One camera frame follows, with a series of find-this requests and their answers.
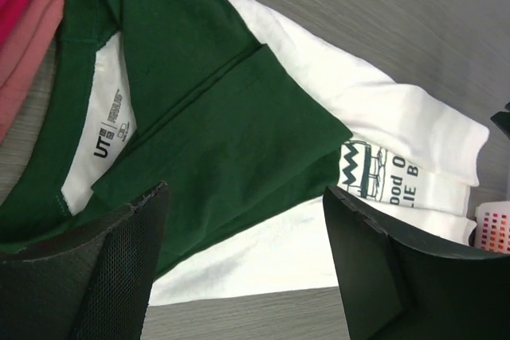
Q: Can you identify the white plastic laundry basket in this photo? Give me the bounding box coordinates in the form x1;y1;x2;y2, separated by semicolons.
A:
473;201;510;254

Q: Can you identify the white green printed t-shirt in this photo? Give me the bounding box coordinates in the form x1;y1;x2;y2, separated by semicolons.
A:
1;0;489;306

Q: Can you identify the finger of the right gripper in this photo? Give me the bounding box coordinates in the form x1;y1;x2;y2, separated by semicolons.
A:
490;103;510;135

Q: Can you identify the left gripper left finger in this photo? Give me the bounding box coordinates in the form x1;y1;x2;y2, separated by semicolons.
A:
1;183;169;339

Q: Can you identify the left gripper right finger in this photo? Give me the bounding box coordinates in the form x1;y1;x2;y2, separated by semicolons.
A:
323;187;509;340

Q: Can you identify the folded salmon t-shirt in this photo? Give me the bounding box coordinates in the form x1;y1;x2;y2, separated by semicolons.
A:
1;0;65;138

